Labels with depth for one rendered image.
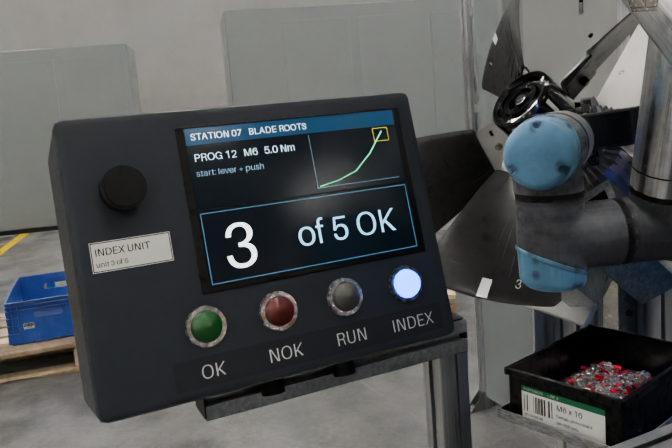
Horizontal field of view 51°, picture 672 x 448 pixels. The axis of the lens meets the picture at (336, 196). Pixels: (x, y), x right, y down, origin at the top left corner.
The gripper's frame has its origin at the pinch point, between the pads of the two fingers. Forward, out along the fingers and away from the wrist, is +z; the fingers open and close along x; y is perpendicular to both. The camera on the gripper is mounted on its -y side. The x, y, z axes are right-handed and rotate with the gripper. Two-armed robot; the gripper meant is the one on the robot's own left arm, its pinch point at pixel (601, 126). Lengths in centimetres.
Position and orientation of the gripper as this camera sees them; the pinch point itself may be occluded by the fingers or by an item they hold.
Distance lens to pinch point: 110.8
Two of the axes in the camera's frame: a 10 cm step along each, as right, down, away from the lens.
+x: 1.7, 9.8, 0.9
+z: 4.6, -1.6, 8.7
